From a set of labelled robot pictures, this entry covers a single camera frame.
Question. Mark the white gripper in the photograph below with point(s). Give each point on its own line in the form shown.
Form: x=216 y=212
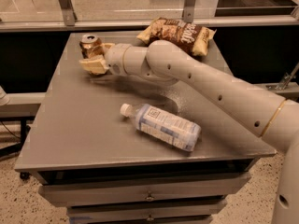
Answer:
x=114 y=59

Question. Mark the orange soda can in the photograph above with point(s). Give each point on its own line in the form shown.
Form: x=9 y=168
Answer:
x=91 y=45

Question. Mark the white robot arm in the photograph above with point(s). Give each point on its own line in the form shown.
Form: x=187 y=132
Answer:
x=269 y=116

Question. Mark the brown chip bag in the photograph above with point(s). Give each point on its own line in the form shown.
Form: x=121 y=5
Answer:
x=190 y=37

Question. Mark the grey drawer cabinet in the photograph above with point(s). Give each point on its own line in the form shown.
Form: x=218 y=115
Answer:
x=80 y=136

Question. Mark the clear plastic water bottle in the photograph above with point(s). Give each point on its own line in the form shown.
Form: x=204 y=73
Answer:
x=174 y=130

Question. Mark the upper grey drawer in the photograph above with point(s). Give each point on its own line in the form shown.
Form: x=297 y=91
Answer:
x=144 y=190

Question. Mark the grey drawer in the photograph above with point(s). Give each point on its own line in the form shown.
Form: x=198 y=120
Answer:
x=147 y=213
x=144 y=190

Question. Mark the lower grey drawer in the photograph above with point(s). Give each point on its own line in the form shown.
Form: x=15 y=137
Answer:
x=147 y=213

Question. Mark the left metal railing post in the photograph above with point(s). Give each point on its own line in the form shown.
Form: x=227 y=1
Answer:
x=68 y=12

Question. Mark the metal railing post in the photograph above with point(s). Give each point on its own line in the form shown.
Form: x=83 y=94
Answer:
x=68 y=12
x=188 y=10

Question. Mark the right metal railing post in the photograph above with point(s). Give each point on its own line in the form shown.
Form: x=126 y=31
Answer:
x=188 y=10

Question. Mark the horizontal metal rail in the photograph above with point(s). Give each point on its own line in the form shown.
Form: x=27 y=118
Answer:
x=54 y=26

